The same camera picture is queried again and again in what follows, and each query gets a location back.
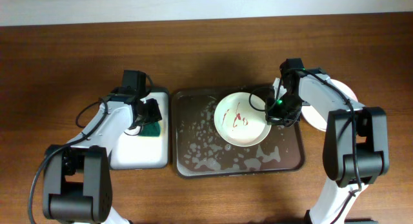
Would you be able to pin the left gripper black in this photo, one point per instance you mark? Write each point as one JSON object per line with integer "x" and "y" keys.
{"x": 155, "y": 112}

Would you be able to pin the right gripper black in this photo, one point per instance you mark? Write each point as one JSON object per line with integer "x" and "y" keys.
{"x": 273, "y": 118}

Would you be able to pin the green yellow sponge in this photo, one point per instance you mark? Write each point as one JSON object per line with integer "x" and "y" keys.
{"x": 150, "y": 130}

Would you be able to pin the cream plate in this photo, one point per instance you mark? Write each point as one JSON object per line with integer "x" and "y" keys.
{"x": 239, "y": 120}

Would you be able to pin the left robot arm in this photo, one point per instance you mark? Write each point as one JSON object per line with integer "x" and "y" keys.
{"x": 77, "y": 187}

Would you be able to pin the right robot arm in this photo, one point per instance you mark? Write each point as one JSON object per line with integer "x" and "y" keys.
{"x": 355, "y": 150}

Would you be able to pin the small black tray white liner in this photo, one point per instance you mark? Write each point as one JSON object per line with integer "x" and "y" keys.
{"x": 138, "y": 152}

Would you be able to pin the large brown tray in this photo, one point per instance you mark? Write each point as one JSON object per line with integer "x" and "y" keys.
{"x": 199, "y": 151}

